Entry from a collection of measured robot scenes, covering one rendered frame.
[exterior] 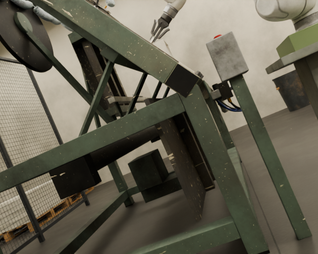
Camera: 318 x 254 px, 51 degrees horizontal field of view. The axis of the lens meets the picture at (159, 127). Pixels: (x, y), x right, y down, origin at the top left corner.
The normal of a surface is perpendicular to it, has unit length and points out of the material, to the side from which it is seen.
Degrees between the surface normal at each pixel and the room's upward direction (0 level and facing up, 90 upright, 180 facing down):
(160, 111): 90
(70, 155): 90
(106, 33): 90
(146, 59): 90
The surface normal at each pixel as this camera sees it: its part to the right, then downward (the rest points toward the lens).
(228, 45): -0.18, 0.08
